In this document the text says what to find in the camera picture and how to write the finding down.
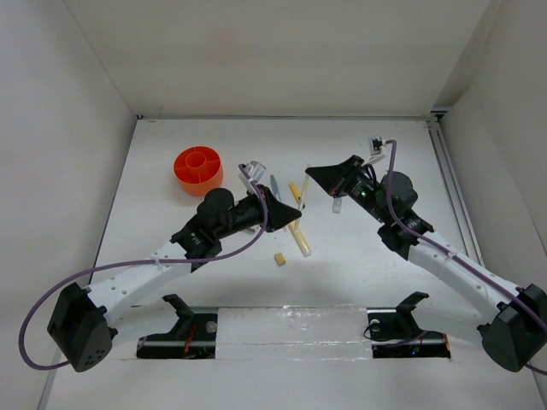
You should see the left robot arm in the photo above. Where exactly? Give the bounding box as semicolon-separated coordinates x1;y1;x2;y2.
47;185;302;372

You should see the thin yellow highlighter pen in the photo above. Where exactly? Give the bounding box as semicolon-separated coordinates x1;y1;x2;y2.
297;173;309;213

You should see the yellow black utility knife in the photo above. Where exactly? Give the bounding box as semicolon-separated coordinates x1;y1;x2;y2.
289;183;304;208

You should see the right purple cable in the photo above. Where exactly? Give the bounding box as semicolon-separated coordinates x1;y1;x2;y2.
367;139;547;377

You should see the small tan eraser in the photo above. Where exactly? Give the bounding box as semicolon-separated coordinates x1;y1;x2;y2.
274;253;286;267

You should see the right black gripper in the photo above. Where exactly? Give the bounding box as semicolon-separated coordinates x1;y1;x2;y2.
306;155;389;224

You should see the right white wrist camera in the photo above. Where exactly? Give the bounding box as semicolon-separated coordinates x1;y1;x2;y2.
364;136;389;165

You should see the aluminium frame rail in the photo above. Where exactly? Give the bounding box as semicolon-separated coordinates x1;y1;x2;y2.
426;111;484;266

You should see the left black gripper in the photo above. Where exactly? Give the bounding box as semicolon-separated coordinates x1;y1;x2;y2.
215;184;300;240

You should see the orange round organizer container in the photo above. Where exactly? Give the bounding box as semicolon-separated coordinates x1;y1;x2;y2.
174;146;224;196

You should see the green highlighter marker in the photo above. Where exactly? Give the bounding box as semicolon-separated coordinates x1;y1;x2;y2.
332;197;343;214

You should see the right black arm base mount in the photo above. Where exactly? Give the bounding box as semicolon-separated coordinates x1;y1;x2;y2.
362;291;451;359

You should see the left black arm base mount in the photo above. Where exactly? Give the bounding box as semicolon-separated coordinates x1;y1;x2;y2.
136;294;219;360

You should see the thick yellow highlighter marker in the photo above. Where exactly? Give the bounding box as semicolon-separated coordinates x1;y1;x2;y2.
290;228;311;257

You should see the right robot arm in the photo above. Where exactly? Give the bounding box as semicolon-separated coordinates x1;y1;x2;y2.
305;155;546;372

